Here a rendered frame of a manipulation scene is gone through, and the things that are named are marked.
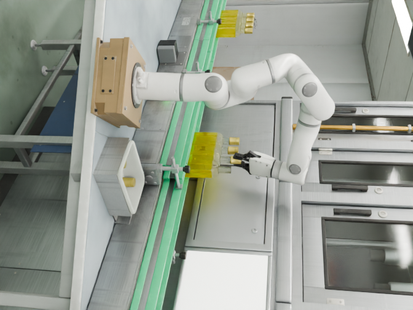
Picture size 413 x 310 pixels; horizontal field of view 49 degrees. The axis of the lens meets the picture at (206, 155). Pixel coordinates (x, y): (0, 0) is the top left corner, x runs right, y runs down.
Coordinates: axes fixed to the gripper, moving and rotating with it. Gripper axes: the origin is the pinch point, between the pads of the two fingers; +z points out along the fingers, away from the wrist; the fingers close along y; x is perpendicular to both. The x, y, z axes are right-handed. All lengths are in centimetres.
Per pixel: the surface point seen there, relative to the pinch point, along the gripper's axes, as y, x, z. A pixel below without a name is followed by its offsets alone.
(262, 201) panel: -12.6, 8.1, -12.9
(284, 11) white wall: -248, -559, 145
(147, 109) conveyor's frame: 15.5, -1.6, 41.7
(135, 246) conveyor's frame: 6, 55, 17
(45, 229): -15, 51, 69
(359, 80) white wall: -312, -492, 0
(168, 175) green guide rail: 6.3, 22.2, 20.7
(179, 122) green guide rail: 13.4, -0.8, 26.1
